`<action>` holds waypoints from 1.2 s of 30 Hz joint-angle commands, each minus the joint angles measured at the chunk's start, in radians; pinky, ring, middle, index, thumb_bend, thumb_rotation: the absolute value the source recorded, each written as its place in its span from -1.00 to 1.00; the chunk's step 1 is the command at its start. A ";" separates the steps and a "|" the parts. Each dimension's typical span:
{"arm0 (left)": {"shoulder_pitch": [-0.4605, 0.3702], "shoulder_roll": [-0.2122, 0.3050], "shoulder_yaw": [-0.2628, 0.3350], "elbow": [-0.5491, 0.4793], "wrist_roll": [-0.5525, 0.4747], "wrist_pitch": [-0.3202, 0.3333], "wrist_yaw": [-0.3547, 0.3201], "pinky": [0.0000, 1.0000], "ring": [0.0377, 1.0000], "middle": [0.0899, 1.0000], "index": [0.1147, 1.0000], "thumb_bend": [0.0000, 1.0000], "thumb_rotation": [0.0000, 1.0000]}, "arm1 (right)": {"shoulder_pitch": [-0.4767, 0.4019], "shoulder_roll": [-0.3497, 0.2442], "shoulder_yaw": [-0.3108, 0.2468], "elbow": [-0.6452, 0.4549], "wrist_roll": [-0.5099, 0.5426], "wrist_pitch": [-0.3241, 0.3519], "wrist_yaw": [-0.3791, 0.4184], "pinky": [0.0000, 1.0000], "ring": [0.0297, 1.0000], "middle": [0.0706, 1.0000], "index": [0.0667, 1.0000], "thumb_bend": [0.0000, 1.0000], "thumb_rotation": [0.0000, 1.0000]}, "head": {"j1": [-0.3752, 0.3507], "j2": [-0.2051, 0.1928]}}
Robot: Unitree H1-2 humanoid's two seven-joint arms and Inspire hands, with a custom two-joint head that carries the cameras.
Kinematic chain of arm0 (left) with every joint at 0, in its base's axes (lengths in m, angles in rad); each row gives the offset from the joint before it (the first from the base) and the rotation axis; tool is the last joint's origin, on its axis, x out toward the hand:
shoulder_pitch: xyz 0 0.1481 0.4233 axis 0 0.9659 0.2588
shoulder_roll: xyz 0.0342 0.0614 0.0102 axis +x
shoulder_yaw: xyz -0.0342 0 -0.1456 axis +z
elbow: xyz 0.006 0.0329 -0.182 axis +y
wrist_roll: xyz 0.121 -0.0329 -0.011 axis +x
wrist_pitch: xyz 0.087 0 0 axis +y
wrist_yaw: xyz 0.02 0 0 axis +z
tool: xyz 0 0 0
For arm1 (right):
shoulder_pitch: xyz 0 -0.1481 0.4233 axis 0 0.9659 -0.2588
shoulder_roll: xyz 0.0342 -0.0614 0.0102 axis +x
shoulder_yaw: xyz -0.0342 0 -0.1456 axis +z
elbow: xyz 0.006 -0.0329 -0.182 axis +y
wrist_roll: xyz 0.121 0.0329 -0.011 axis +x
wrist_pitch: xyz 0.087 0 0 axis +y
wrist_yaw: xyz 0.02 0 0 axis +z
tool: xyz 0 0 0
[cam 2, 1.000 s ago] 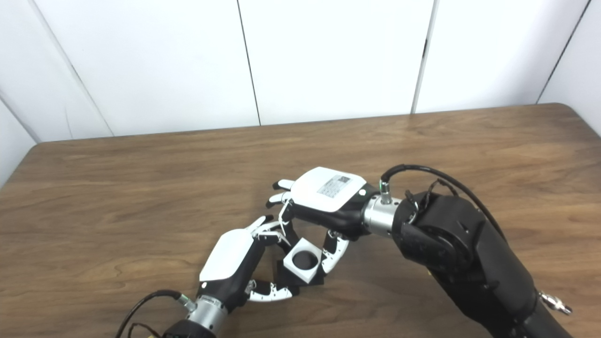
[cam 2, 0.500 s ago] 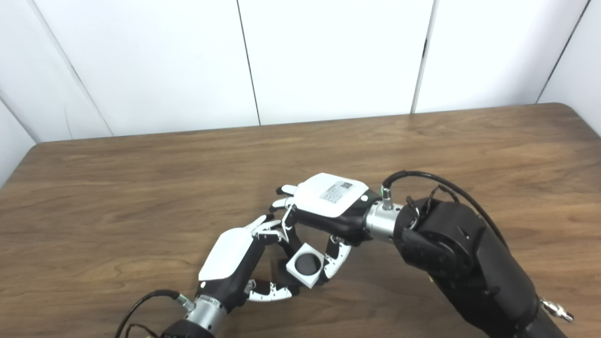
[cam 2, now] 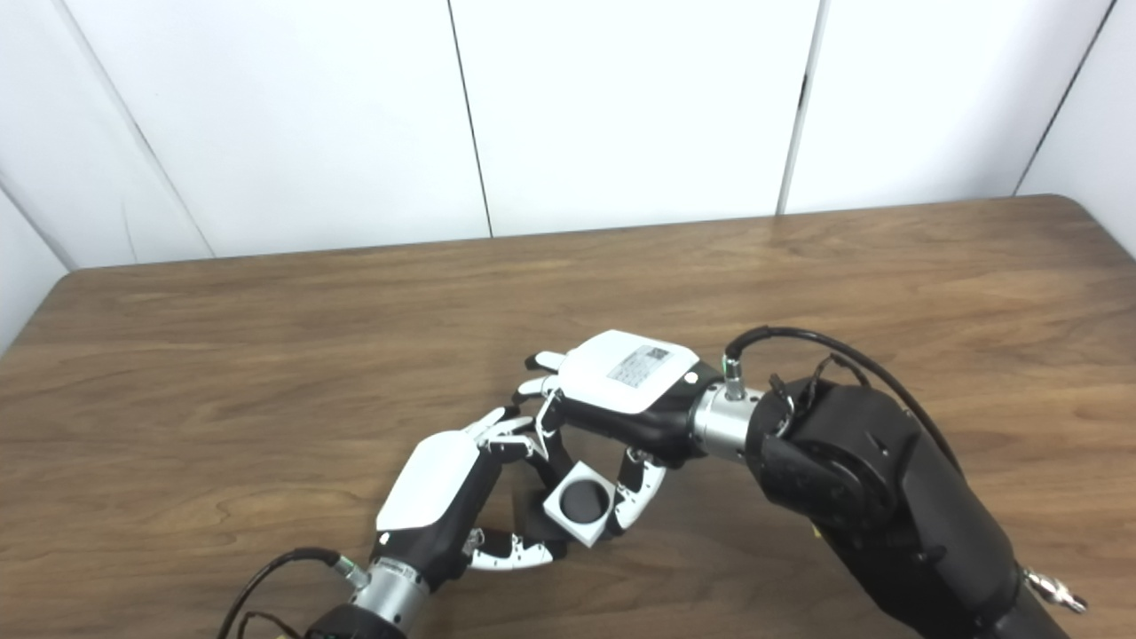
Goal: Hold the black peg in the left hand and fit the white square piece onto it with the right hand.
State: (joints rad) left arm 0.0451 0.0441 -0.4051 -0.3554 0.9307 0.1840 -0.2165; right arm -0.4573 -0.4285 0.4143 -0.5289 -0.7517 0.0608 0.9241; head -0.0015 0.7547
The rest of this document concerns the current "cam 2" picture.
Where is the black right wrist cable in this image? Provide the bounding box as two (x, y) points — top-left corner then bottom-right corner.
(723, 326), (964, 471)

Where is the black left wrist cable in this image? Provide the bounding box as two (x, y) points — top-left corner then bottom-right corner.
(216, 548), (367, 639)

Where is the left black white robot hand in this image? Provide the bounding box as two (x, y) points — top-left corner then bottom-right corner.
(371, 406), (569, 591)

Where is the thin right arm wire bundle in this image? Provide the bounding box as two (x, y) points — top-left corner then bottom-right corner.
(768, 355), (844, 418)

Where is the thin left arm wire bundle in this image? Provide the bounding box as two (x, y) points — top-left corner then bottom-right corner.
(235, 611), (303, 639)

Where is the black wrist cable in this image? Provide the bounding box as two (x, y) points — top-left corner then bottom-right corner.
(216, 548), (367, 639)
(723, 326), (964, 471)

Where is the black peg with square base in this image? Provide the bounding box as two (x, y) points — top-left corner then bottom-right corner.
(517, 479), (611, 539)

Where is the white square piece with hole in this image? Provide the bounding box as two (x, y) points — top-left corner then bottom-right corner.
(543, 461), (616, 546)

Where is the thin arm wire bundle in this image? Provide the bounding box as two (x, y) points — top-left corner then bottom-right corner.
(235, 611), (303, 639)
(768, 355), (844, 418)

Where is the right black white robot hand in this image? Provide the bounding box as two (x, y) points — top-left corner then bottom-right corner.
(513, 329), (724, 538)

